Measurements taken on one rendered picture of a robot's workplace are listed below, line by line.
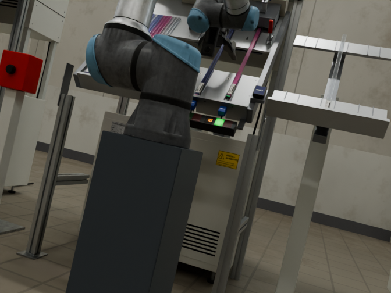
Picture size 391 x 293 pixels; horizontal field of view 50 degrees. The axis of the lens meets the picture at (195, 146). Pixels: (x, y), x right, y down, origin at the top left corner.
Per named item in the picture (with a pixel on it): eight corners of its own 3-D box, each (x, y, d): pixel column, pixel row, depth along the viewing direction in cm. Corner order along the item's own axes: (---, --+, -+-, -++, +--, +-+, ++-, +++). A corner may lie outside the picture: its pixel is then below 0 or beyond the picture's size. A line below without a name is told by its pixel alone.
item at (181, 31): (269, 62, 173) (270, 51, 169) (124, 37, 189) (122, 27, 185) (284, 22, 194) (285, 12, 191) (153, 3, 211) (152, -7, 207)
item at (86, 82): (245, 122, 148) (246, 107, 143) (80, 88, 164) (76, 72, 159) (246, 120, 149) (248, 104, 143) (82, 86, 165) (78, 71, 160)
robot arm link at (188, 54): (180, 99, 87) (195, 35, 87) (124, 88, 92) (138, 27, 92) (199, 107, 98) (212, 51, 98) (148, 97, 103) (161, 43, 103)
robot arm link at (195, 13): (215, 18, 128) (227, -6, 133) (182, 14, 132) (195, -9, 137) (219, 37, 135) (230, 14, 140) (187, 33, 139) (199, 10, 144)
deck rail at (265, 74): (251, 123, 147) (252, 110, 143) (245, 122, 148) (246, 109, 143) (288, 24, 194) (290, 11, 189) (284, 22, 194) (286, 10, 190)
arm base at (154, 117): (177, 147, 85) (188, 99, 85) (111, 131, 89) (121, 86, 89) (196, 150, 100) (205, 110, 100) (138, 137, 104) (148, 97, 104)
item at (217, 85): (246, 114, 147) (247, 107, 144) (81, 81, 163) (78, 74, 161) (259, 82, 159) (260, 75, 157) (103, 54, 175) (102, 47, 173)
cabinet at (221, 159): (221, 290, 174) (255, 143, 174) (74, 243, 191) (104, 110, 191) (242, 257, 237) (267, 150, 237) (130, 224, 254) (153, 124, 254)
